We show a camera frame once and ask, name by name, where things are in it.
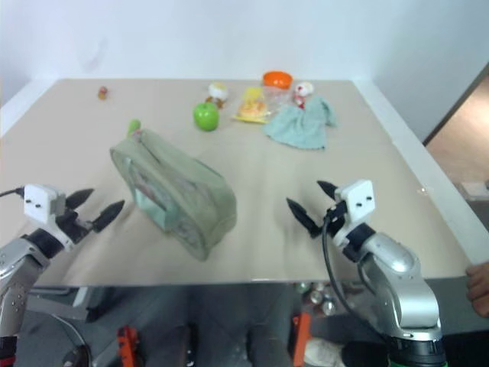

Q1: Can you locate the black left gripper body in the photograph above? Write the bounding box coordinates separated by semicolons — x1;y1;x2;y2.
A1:
56;207;96;245

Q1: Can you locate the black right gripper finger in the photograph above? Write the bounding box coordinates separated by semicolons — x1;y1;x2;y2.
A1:
286;197;324;239
316;180;341;200

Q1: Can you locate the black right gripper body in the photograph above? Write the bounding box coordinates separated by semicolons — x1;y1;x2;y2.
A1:
322;200;349;239

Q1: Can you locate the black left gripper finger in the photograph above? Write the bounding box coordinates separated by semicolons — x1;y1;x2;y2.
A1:
63;187;96;211
92;200;126;233

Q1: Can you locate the green fabric pouch bag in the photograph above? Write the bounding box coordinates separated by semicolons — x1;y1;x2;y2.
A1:
109;128;238;262

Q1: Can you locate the bystander bare hand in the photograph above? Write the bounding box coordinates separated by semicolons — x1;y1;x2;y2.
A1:
465;261;489;318

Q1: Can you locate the teal cloth towel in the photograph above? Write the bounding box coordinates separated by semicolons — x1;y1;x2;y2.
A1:
262;95;339;151

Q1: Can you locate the white red small doll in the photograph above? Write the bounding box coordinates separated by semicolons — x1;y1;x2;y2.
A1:
293;81;315;110

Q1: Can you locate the yellow snack bag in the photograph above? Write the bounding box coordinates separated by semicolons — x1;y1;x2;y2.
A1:
231;86;280;125

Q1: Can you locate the clear jar with orange lid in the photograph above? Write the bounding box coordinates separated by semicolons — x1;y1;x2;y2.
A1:
261;70;294;105

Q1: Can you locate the orange black tool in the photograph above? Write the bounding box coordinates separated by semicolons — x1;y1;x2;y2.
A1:
116;325;141;367

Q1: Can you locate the green apple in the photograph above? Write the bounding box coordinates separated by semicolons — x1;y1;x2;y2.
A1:
193;102;221;132

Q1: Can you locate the pale cardboard box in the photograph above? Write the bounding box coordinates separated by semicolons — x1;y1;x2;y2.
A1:
460;181;489;200

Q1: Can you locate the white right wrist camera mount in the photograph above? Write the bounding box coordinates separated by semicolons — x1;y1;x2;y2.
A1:
330;179;376;249

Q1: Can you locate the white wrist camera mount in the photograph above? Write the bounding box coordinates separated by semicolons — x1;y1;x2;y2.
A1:
23;184;76;252
330;179;376;249

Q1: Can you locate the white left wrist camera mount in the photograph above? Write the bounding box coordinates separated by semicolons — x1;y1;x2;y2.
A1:
23;184;76;252

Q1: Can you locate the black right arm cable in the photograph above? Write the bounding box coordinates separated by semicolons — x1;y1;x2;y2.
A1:
320;208;387;338

